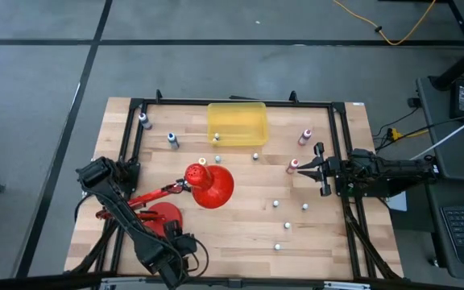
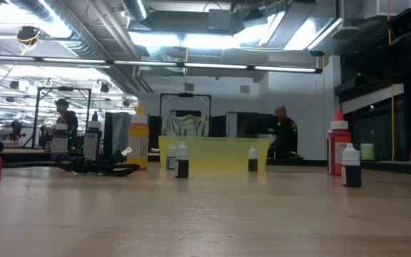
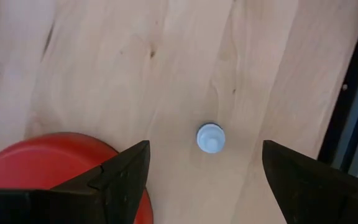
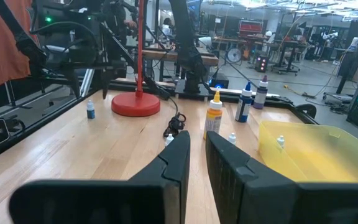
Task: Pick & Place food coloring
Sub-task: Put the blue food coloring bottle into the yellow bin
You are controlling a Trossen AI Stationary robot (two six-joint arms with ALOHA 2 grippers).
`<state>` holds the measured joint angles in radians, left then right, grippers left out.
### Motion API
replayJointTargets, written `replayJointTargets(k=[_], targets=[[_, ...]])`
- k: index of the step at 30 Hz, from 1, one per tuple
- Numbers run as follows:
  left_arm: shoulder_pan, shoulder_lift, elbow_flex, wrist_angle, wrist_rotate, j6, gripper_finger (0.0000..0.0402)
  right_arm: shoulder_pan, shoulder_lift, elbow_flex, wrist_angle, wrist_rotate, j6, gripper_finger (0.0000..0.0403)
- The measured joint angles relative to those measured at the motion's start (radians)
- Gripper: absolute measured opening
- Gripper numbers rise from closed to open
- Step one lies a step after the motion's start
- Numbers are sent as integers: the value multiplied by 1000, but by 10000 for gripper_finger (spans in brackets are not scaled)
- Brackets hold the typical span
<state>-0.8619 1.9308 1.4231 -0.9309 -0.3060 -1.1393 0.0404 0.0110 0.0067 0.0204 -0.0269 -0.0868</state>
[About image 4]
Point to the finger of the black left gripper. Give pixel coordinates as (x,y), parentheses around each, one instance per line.
(105,85)
(73,84)

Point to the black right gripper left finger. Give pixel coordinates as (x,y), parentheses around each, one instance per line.
(104,202)

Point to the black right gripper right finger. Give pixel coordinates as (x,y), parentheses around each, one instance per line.
(275,202)

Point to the small blue food coloring bottle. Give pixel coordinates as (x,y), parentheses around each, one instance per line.
(90,113)

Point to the small white-capped dropper bottle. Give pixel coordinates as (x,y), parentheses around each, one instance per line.
(280,140)
(169,139)
(232,137)

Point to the large blue food coloring bottle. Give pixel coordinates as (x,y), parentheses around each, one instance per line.
(243,107)

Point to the large yellow food coloring bottle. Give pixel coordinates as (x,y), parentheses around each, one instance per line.
(213,119)

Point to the large purple food coloring bottle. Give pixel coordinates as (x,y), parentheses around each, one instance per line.
(260,98)

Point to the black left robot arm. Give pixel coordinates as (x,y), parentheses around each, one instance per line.
(185,37)

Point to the silver aluminium extrusion bar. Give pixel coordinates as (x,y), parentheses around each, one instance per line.
(87,82)

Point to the red desk lamp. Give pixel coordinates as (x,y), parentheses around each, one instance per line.
(135,104)

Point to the grey office chair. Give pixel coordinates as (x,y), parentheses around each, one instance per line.
(56,49)

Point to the yellow translucent plastic bin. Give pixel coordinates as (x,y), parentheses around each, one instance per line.
(322,161)

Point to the wooden workbench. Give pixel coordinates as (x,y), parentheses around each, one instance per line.
(166,56)

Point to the black box blue light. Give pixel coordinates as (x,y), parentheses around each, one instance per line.
(221,81)

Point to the white floor fan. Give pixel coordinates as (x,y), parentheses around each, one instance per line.
(235,55)

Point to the black computer case lit fans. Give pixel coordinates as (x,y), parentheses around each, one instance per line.
(261,63)

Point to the black-legged work table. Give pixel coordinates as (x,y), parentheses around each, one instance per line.
(286,46)

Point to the red tool cabinet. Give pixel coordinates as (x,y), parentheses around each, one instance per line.
(250,28)

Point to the black aluminium table frame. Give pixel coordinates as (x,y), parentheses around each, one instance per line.
(42,120)

